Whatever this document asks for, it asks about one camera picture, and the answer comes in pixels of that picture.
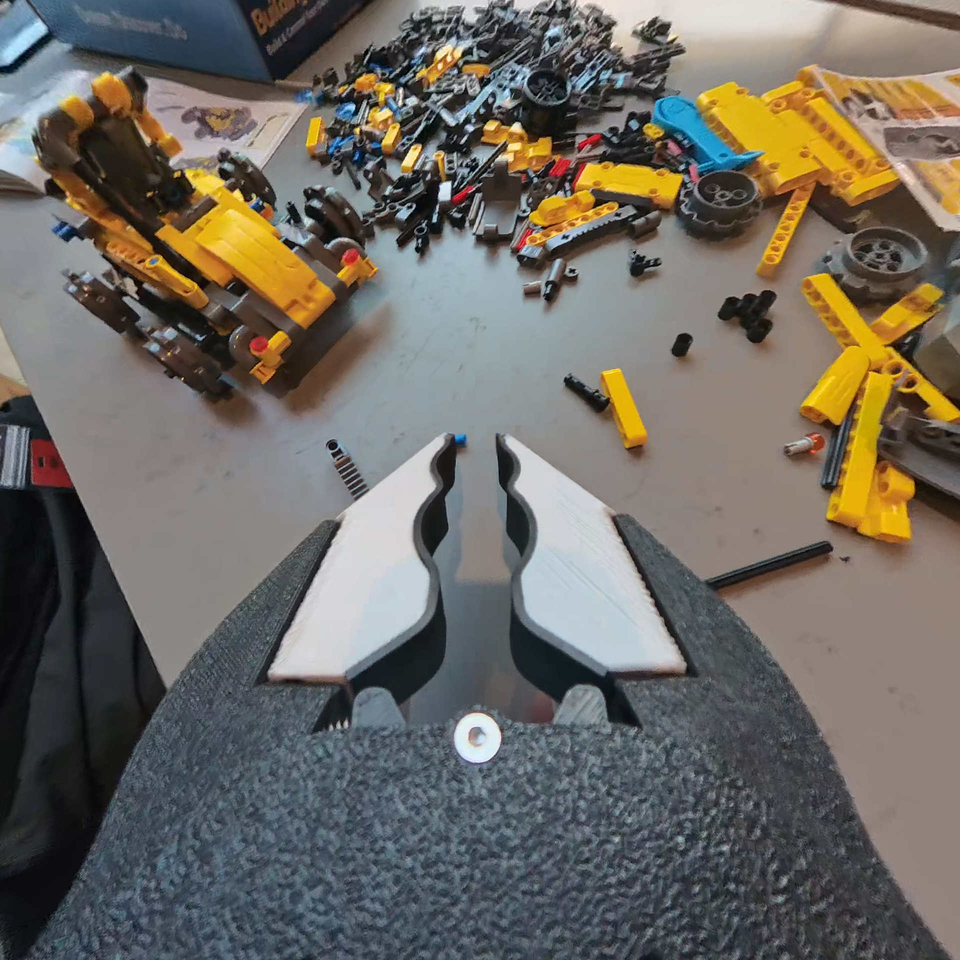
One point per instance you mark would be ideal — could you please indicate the black bush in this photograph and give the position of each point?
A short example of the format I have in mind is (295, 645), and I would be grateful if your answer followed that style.
(682, 343)

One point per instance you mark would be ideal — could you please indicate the cluster of black bushes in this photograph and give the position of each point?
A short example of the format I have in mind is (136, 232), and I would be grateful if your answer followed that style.
(747, 311)

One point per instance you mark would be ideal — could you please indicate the instruction booklet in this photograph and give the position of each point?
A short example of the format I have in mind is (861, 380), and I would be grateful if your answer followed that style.
(247, 124)

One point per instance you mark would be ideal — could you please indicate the blue separator tool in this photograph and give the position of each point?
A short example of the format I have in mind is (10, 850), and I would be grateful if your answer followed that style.
(691, 132)

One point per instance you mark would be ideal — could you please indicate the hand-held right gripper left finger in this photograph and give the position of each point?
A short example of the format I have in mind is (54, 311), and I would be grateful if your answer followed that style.
(352, 592)

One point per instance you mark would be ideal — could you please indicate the black spoked wheel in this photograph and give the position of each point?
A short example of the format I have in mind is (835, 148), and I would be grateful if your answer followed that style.
(547, 90)

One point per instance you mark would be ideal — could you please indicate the short grey gear rack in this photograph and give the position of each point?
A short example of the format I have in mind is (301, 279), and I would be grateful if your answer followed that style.
(349, 472)

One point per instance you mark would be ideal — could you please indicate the dark grey seat piece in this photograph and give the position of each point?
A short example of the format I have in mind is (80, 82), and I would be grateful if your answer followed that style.
(499, 202)

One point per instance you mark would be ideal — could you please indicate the black angled connector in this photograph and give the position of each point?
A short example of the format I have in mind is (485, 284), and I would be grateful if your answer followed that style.
(644, 262)

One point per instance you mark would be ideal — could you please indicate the yellow sticker sheet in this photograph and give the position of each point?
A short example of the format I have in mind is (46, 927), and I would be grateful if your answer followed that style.
(923, 135)

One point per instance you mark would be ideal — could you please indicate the silver orange connector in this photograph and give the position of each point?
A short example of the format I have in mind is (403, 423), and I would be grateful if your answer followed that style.
(804, 444)

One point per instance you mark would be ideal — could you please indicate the black axle rod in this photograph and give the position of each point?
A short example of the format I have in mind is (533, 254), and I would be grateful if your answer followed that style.
(773, 564)

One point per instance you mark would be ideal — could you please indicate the pile of small building parts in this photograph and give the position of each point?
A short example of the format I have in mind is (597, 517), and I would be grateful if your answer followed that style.
(451, 97)

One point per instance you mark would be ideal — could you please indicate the black pin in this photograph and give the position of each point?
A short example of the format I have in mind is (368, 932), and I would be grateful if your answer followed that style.
(586, 391)

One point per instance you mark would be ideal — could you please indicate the thin yellow holed beam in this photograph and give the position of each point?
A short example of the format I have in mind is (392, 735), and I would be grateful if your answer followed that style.
(784, 232)

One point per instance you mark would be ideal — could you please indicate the heap of yellow grey beams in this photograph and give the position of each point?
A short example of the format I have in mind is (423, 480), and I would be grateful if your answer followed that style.
(870, 434)

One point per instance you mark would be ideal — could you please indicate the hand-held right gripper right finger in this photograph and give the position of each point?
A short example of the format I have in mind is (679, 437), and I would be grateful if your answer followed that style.
(600, 592)

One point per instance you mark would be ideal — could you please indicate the grey battery box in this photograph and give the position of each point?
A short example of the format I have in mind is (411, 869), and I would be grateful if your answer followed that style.
(946, 345)

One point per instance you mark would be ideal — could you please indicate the dark grey toothed wheel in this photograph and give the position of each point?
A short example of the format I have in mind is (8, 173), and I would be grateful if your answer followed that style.
(720, 202)

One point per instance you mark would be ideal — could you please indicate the black gear rack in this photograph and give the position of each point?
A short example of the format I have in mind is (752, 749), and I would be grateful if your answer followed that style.
(592, 225)

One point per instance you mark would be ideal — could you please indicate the yellow toy vehicle model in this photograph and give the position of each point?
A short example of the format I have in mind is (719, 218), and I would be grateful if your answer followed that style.
(247, 255)

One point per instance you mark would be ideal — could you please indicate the blue kit box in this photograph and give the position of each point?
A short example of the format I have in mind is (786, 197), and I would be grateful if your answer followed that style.
(188, 38)

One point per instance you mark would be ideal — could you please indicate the stack of yellow wide beams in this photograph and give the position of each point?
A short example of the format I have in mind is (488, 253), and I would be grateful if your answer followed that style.
(788, 142)

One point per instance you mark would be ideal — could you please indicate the yellow rectangular panel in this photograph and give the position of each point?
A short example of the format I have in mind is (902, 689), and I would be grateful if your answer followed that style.
(629, 184)

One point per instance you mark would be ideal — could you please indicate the short yellow beam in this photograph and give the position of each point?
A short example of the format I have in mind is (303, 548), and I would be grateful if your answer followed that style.
(624, 409)

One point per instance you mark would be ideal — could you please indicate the dark grey pin connectors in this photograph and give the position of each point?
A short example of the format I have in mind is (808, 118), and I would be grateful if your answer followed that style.
(551, 279)

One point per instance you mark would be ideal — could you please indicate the grey hub toothed wheel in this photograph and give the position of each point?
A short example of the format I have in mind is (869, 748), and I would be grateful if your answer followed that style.
(874, 258)

